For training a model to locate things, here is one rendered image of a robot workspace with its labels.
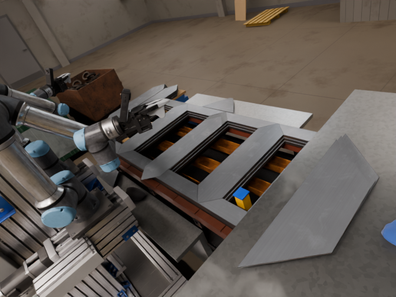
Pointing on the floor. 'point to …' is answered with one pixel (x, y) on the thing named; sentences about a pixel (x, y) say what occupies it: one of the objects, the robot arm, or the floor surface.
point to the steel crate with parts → (92, 95)
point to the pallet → (266, 16)
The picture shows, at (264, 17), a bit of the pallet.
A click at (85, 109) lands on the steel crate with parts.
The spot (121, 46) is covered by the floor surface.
